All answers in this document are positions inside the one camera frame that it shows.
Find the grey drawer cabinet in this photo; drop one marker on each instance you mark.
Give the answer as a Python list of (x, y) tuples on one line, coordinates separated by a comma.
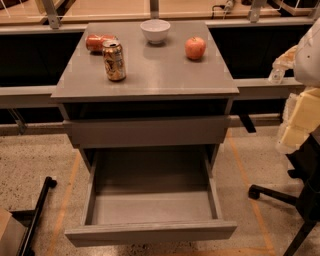
[(161, 81)]

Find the cardboard box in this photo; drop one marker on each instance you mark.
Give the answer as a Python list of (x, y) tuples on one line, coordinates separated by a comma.
[(11, 234)]

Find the clear sanitizer pump bottle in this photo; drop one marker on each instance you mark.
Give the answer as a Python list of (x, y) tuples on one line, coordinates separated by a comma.
[(276, 76)]

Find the red apple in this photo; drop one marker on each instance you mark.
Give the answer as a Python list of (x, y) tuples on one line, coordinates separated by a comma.
[(195, 48)]

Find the closed grey top drawer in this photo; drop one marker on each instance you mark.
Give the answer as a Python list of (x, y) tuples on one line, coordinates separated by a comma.
[(147, 132)]

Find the open grey middle drawer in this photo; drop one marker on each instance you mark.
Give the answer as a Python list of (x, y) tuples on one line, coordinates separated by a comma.
[(150, 195)]

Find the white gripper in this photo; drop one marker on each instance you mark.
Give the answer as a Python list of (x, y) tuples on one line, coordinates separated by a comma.
[(308, 61)]

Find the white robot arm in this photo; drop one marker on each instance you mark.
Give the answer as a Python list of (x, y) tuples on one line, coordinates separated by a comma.
[(306, 68)]

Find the grey metal rail shelf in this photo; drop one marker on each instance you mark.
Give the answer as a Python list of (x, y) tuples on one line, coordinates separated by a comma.
[(250, 89)]

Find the red orange lying can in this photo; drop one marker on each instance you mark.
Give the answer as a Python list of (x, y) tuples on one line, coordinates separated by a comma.
[(94, 42)]

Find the white ceramic bowl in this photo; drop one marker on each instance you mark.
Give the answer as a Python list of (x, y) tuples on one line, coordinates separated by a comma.
[(155, 30)]

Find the gold orange soda can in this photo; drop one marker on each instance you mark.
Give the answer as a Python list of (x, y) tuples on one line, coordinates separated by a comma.
[(114, 60)]

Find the black cart frame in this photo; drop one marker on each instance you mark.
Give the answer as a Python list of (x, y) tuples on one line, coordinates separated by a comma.
[(30, 218)]

